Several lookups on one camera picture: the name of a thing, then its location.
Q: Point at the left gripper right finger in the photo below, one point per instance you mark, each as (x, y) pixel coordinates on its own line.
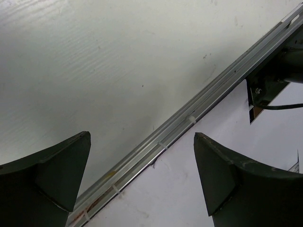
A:
(242, 192)

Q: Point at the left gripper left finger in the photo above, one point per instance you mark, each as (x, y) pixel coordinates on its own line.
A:
(40, 190)

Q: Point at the aluminium table edge rail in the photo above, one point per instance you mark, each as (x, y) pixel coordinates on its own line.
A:
(146, 154)

